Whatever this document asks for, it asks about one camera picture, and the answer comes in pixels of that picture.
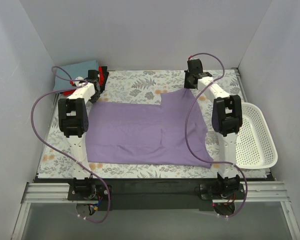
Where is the folded grey-blue t shirt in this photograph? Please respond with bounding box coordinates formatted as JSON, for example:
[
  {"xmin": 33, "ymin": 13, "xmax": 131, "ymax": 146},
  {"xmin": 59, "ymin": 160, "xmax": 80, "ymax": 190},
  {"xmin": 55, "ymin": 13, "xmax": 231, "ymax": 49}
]
[{"xmin": 53, "ymin": 60, "xmax": 99, "ymax": 91}]

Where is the folded red t shirt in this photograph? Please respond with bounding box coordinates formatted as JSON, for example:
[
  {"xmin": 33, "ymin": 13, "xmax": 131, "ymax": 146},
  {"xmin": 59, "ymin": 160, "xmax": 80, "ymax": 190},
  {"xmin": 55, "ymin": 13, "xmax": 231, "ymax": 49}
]
[{"xmin": 69, "ymin": 66, "xmax": 109, "ymax": 96}]

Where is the purple t shirt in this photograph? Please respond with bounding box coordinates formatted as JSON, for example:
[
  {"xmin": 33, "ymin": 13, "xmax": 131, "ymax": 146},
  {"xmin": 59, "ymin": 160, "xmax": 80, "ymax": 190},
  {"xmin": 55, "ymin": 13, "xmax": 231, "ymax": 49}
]
[{"xmin": 85, "ymin": 88, "xmax": 213, "ymax": 168}]

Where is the aluminium frame rail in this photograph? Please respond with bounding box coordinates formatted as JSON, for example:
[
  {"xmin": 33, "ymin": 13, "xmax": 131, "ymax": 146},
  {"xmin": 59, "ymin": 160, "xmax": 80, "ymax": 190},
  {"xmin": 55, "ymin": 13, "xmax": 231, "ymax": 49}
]
[{"xmin": 12, "ymin": 178, "xmax": 300, "ymax": 240}]

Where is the floral table cloth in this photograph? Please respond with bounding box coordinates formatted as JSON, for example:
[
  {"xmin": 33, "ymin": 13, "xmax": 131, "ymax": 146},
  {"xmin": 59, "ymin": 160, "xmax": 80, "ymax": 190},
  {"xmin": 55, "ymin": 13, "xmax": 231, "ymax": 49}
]
[{"xmin": 37, "ymin": 69, "xmax": 243, "ymax": 179}]

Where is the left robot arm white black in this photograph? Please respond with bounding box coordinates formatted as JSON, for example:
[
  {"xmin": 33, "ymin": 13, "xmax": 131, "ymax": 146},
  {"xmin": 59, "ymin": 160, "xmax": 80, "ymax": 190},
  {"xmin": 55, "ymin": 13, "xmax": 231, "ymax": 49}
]
[{"xmin": 58, "ymin": 69, "xmax": 101, "ymax": 200}]

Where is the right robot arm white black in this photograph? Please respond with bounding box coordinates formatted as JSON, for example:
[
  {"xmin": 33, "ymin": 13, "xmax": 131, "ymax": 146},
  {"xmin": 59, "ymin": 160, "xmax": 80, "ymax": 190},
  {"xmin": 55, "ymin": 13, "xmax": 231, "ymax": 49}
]
[{"xmin": 184, "ymin": 56, "xmax": 243, "ymax": 199}]

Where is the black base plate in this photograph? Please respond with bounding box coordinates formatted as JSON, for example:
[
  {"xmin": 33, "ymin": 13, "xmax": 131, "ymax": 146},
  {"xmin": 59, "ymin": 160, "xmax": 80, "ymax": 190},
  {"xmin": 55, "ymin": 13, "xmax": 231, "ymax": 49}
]
[{"xmin": 67, "ymin": 177, "xmax": 248, "ymax": 212}]

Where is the white plastic basket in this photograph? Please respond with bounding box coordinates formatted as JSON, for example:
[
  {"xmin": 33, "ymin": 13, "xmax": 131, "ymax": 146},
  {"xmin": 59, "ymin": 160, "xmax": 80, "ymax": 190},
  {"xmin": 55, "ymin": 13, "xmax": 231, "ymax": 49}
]
[{"xmin": 236, "ymin": 102, "xmax": 278, "ymax": 170}]

